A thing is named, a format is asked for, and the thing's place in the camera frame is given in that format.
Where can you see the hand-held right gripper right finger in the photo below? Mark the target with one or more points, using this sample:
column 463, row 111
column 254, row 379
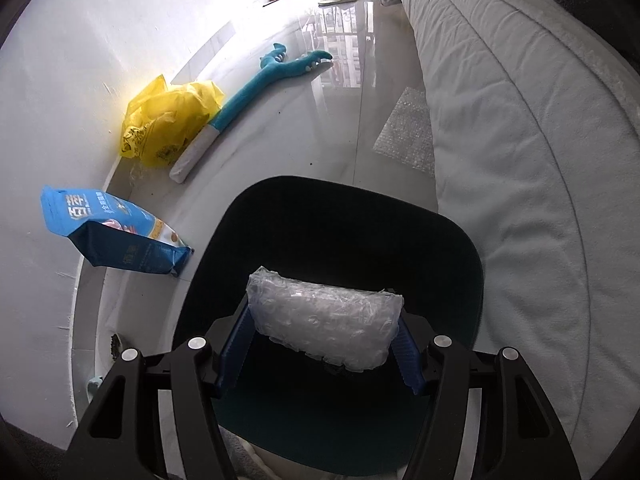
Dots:
column 407, row 355

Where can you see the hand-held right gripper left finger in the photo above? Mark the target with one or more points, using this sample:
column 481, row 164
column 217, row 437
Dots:
column 235, row 345

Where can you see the bubble wrap roll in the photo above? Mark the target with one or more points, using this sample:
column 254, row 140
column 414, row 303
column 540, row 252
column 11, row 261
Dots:
column 325, row 317

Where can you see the dark trash bin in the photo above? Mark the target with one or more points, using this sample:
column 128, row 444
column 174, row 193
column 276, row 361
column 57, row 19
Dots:
column 325, row 230

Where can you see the blue printed bag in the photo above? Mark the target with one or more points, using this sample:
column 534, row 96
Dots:
column 100, row 222

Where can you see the flat bubble wrap sheet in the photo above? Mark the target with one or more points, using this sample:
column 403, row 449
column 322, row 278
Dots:
column 407, row 132

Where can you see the bed with grey sheet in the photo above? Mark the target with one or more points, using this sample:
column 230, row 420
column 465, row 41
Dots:
column 525, row 160

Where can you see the yellow plastic bag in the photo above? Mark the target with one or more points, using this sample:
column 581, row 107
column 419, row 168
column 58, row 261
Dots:
column 165, row 120

